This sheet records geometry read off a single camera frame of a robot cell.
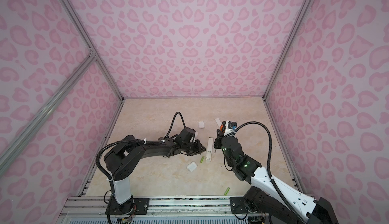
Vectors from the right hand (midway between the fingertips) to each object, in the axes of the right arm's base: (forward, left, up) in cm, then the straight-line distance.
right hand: (218, 129), depth 76 cm
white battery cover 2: (-11, +14, -22) cm, 28 cm away
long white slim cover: (+20, -2, -22) cm, 30 cm away
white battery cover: (+18, +10, -21) cm, 29 cm away
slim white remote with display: (-2, +4, -20) cm, 20 cm away
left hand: (-2, +5, -16) cm, 17 cm away
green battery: (-7, +8, -21) cm, 24 cm away
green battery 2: (-24, -4, -21) cm, 32 cm away
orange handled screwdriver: (-2, -1, +4) cm, 4 cm away
